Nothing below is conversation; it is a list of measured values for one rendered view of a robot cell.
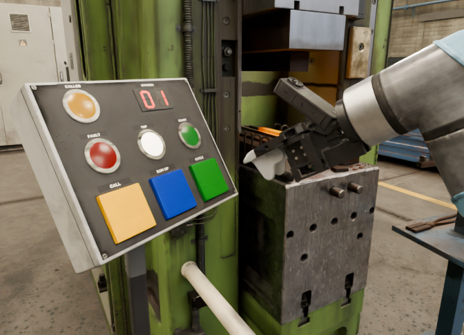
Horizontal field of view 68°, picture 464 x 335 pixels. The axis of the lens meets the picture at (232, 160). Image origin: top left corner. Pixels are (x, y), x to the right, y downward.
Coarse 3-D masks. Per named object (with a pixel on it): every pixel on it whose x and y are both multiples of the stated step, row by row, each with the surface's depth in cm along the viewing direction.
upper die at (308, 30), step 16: (272, 16) 95; (288, 16) 89; (304, 16) 91; (320, 16) 93; (336, 16) 96; (256, 32) 102; (272, 32) 96; (288, 32) 90; (304, 32) 92; (320, 32) 95; (336, 32) 97; (256, 48) 103; (272, 48) 97; (288, 48) 91; (304, 48) 93; (320, 48) 96; (336, 48) 99
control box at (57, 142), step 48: (48, 96) 51; (96, 96) 57; (144, 96) 64; (192, 96) 75; (48, 144) 49; (48, 192) 52; (96, 192) 51; (144, 192) 57; (192, 192) 65; (96, 240) 48; (144, 240) 54
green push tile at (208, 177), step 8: (208, 160) 70; (192, 168) 66; (200, 168) 67; (208, 168) 69; (216, 168) 71; (200, 176) 67; (208, 176) 68; (216, 176) 70; (200, 184) 66; (208, 184) 67; (216, 184) 69; (224, 184) 71; (200, 192) 66; (208, 192) 66; (216, 192) 68; (224, 192) 70
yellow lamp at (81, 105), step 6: (72, 96) 53; (78, 96) 54; (84, 96) 55; (72, 102) 53; (78, 102) 54; (84, 102) 54; (90, 102) 55; (72, 108) 53; (78, 108) 53; (84, 108) 54; (90, 108) 55; (78, 114) 53; (84, 114) 54; (90, 114) 54
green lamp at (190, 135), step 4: (184, 128) 69; (188, 128) 70; (192, 128) 70; (184, 132) 68; (188, 132) 69; (192, 132) 70; (196, 132) 71; (184, 136) 68; (188, 136) 69; (192, 136) 69; (196, 136) 70; (184, 140) 68; (188, 140) 68; (192, 140) 69; (196, 140) 70; (192, 144) 69
